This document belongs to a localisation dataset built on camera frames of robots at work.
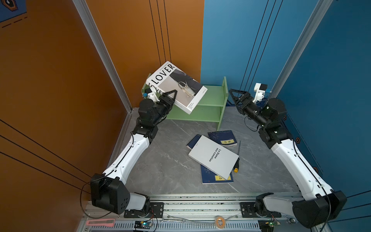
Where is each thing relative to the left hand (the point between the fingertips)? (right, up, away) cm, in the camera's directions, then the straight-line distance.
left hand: (178, 91), depth 68 cm
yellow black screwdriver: (+34, -42, +18) cm, 57 cm away
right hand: (+23, -3, -5) cm, 24 cm away
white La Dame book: (+20, -36, +19) cm, 45 cm away
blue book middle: (+7, -29, +30) cm, 43 cm away
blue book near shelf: (+31, -27, +36) cm, 55 cm away
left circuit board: (-17, -66, +2) cm, 68 cm away
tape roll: (+21, -64, +2) cm, 68 cm away
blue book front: (+17, -47, +16) cm, 52 cm away
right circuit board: (+44, -66, +2) cm, 79 cm away
